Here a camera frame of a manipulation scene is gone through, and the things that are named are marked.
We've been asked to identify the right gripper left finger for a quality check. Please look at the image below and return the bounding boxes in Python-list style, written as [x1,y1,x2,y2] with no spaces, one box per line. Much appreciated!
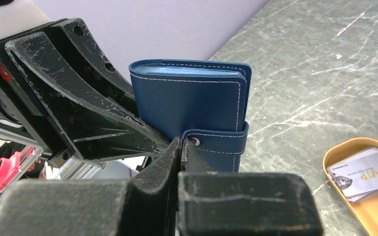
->
[0,137,183,236]

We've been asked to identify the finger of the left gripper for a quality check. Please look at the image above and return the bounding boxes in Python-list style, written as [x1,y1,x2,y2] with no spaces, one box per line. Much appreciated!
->
[45,18,138,116]
[4,31,171,161]

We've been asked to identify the navy blue card holder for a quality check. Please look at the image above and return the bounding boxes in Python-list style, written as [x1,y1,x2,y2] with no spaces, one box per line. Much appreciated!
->
[128,59,252,173]

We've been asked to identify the orange oval tray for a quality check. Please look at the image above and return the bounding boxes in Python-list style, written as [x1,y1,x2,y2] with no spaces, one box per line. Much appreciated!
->
[322,137,378,236]

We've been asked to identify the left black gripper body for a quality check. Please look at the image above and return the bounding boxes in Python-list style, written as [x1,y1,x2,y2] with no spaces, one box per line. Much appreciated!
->
[0,23,85,166]

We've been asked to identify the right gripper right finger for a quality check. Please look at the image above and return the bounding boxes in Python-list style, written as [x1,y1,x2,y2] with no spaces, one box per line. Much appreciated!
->
[177,139,323,236]

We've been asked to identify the silver VIP card stack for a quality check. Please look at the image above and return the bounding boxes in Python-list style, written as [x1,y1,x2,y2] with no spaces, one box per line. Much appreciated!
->
[326,147,378,202]

